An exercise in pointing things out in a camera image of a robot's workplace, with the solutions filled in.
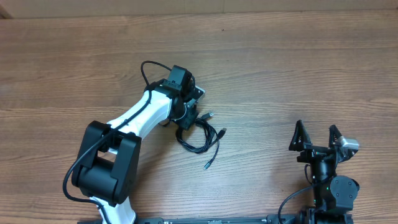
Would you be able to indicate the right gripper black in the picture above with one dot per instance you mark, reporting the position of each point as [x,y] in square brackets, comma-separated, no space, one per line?
[296,145]

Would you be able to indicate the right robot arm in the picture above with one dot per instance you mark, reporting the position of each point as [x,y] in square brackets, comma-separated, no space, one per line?
[333,194]

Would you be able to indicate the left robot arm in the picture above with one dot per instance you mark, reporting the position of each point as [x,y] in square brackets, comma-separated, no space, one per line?
[107,161]

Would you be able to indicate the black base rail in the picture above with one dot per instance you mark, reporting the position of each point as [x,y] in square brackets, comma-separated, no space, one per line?
[270,219]

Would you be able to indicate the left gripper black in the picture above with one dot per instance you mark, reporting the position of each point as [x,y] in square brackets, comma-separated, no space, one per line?
[189,118]

